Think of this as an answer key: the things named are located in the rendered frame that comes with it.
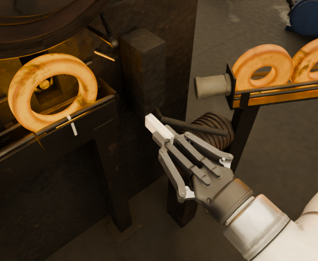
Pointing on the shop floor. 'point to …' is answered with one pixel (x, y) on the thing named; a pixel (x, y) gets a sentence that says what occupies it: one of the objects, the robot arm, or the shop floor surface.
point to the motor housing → (215, 119)
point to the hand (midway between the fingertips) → (159, 130)
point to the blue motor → (311, 17)
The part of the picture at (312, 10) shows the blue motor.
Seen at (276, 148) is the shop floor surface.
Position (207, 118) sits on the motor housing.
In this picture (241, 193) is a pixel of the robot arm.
